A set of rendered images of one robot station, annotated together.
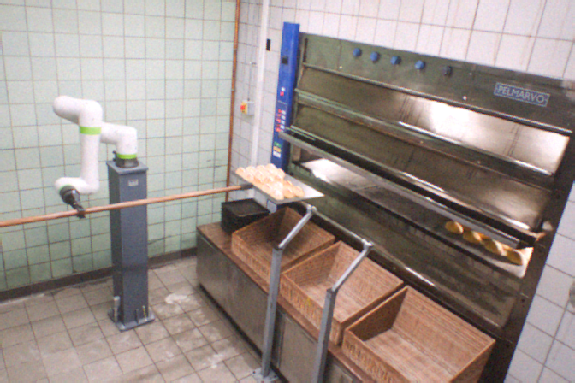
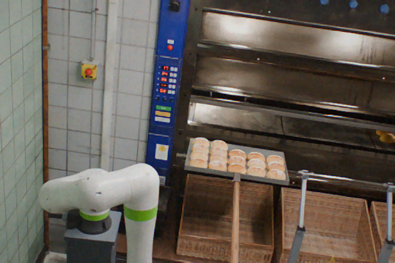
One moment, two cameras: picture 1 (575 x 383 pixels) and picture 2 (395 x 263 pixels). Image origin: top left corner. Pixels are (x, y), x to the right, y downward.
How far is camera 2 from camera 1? 263 cm
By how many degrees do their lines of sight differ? 47
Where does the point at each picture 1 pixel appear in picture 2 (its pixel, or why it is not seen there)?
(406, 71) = (366, 14)
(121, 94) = not seen: outside the picture
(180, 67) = (8, 40)
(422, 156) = (382, 90)
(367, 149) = (316, 93)
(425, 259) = (385, 174)
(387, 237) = (339, 167)
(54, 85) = not seen: outside the picture
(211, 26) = not seen: outside the picture
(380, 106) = (334, 50)
